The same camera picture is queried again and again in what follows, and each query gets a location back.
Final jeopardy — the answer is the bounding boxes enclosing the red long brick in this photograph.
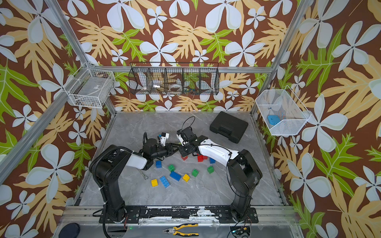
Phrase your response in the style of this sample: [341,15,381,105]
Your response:
[197,155,204,162]

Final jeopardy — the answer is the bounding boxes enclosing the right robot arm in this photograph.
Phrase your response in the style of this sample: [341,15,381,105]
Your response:
[177,127,263,222]

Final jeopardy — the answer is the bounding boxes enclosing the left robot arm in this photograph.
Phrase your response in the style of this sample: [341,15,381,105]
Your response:
[89,133,180,223]

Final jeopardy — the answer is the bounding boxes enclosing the blue square brick left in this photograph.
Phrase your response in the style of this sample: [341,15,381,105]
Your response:
[155,160,162,168]

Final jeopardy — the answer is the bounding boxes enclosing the green square brick left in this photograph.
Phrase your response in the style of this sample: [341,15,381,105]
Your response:
[168,164,176,172]

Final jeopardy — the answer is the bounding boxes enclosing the green square brick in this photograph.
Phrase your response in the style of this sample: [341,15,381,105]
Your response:
[191,169,199,177]
[168,164,176,172]
[207,166,215,174]

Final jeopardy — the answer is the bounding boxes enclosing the green square brick middle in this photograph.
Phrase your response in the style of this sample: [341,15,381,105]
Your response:
[191,169,199,177]

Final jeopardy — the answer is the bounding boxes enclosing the dark blue long brick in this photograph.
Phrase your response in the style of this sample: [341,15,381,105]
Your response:
[170,171,182,181]

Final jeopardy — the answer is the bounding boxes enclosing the silver combination wrench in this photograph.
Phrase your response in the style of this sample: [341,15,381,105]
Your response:
[138,170,148,180]

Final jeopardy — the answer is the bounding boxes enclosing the yellow square brick middle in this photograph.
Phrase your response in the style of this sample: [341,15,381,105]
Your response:
[183,174,190,182]

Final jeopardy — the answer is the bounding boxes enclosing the yellow square brick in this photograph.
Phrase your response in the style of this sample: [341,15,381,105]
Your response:
[151,179,158,187]
[183,174,190,182]

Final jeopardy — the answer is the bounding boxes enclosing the light blue long brick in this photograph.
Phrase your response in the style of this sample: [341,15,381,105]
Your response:
[160,176,170,188]

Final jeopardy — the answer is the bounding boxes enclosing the yellow square brick left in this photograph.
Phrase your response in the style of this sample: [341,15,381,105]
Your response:
[151,179,158,187]

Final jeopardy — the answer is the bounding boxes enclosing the green square brick right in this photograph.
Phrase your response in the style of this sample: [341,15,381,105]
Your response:
[207,166,215,174]

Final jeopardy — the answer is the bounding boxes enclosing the black plastic tool case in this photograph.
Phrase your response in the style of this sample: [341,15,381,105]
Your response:
[209,112,249,144]

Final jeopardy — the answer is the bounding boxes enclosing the blue object in basket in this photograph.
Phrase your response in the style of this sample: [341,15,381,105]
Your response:
[267,115,281,126]

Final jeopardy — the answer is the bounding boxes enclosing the small electronics board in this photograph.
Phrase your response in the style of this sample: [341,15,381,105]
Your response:
[230,226,251,238]

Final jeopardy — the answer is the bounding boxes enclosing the black round disc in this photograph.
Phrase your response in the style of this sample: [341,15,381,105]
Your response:
[59,223,80,238]

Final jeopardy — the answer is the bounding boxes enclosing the black wire basket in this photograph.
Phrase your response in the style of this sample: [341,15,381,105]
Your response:
[127,62,220,95]

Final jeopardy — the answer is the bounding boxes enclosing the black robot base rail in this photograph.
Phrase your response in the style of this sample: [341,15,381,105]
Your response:
[94,205,259,224]

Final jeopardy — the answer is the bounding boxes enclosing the white wire basket left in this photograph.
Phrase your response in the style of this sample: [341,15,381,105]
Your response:
[65,63,115,109]

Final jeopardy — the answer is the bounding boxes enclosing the white wire basket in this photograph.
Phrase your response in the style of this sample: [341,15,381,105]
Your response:
[256,86,312,136]
[65,63,115,109]

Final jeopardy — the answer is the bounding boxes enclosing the yellow handled pliers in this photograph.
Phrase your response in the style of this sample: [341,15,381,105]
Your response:
[162,223,199,237]

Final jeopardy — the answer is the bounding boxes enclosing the white wire basket right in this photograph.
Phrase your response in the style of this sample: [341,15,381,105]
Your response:
[256,86,312,136]

